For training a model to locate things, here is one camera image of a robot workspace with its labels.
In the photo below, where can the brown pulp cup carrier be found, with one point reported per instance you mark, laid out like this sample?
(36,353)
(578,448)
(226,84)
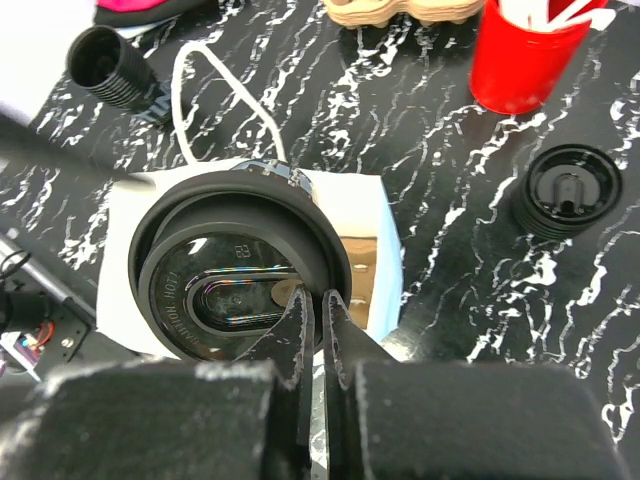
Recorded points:
(378,13)

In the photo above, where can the black coffee cup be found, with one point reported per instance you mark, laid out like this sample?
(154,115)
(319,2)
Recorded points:
(105,64)

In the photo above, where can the light blue paper bag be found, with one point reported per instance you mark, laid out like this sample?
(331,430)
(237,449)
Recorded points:
(356,205)

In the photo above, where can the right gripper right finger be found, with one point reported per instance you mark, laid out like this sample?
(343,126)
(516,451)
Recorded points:
(451,420)

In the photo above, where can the stack of black lids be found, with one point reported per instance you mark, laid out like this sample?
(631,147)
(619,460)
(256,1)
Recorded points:
(566,190)

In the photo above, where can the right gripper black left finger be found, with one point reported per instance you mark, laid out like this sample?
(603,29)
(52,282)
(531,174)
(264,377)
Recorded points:
(160,419)

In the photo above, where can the red and black cloth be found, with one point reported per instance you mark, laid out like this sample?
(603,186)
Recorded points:
(132,13)

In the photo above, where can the red straw cup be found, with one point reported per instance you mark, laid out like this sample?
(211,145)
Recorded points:
(514,70)

